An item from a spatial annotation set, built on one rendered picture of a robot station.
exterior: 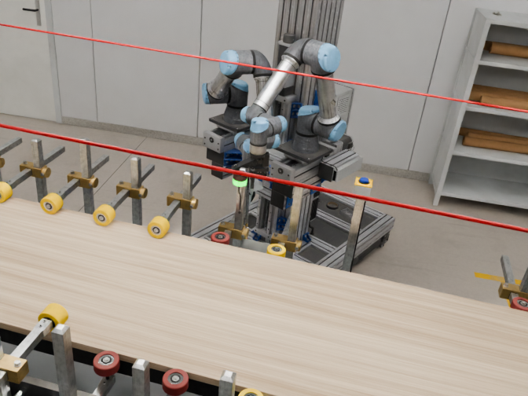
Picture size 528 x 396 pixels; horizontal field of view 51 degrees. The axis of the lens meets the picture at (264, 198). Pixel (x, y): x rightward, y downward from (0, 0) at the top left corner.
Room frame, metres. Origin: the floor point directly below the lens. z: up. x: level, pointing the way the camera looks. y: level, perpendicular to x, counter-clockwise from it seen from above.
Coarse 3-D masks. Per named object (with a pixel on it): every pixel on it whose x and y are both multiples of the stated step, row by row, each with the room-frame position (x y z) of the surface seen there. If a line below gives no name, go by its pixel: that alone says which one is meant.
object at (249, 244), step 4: (232, 240) 2.14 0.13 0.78; (244, 240) 2.13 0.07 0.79; (248, 240) 2.12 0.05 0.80; (252, 240) 2.12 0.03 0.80; (232, 244) 2.14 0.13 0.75; (244, 244) 2.13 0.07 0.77; (248, 244) 2.12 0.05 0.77; (252, 244) 2.12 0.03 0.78; (256, 244) 2.12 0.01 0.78; (260, 244) 2.11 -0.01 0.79; (264, 244) 2.11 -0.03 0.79; (268, 244) 2.10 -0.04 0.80; (244, 248) 2.13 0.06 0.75; (248, 248) 2.12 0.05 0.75; (252, 248) 2.12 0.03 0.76; (256, 248) 2.12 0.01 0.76; (260, 248) 2.11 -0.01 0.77; (264, 248) 2.11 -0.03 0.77; (264, 252) 2.11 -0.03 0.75
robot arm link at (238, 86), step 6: (234, 84) 2.94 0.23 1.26; (240, 84) 2.94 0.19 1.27; (246, 84) 2.97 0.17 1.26; (234, 90) 2.93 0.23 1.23; (240, 90) 2.94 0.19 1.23; (246, 90) 2.96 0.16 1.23; (234, 96) 2.92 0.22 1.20; (240, 96) 2.94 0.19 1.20; (246, 96) 2.96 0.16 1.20; (228, 102) 2.92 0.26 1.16; (234, 102) 2.93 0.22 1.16; (240, 102) 2.94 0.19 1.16; (246, 102) 2.97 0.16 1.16
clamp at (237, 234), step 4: (220, 224) 2.12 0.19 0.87; (228, 224) 2.13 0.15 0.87; (232, 224) 2.13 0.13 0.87; (220, 228) 2.10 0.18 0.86; (224, 228) 2.10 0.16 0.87; (228, 228) 2.10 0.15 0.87; (232, 228) 2.10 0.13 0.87; (244, 228) 2.11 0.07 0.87; (232, 232) 2.09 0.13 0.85; (236, 232) 2.09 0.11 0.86; (240, 232) 2.08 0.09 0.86; (244, 232) 2.09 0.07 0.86; (248, 232) 2.12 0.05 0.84; (232, 236) 2.09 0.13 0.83; (236, 236) 2.09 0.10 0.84; (240, 236) 2.08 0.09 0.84; (244, 236) 2.08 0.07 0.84
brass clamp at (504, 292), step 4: (500, 284) 1.91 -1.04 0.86; (508, 284) 1.90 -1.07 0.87; (512, 284) 1.90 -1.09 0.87; (500, 288) 1.89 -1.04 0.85; (504, 288) 1.87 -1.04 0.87; (508, 288) 1.87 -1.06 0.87; (512, 288) 1.87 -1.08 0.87; (516, 288) 1.88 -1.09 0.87; (500, 292) 1.87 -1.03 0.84; (504, 292) 1.86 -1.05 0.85; (508, 292) 1.86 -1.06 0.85; (512, 292) 1.86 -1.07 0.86; (516, 292) 1.86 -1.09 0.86; (520, 292) 1.85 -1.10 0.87; (524, 292) 1.85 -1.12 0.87; (500, 296) 1.87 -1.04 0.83; (504, 296) 1.86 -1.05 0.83; (508, 296) 1.86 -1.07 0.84; (520, 296) 1.85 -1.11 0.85; (524, 296) 1.85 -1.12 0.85
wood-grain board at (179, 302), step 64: (0, 256) 1.68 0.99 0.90; (64, 256) 1.72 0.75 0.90; (128, 256) 1.77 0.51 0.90; (192, 256) 1.81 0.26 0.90; (256, 256) 1.86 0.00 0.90; (0, 320) 1.35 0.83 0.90; (128, 320) 1.41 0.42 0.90; (192, 320) 1.44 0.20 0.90; (256, 320) 1.48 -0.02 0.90; (320, 320) 1.51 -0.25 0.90; (384, 320) 1.55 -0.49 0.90; (448, 320) 1.59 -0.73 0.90; (512, 320) 1.63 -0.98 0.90; (256, 384) 1.19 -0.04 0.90; (320, 384) 1.22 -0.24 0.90; (384, 384) 1.25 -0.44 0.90; (448, 384) 1.28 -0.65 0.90; (512, 384) 1.31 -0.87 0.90
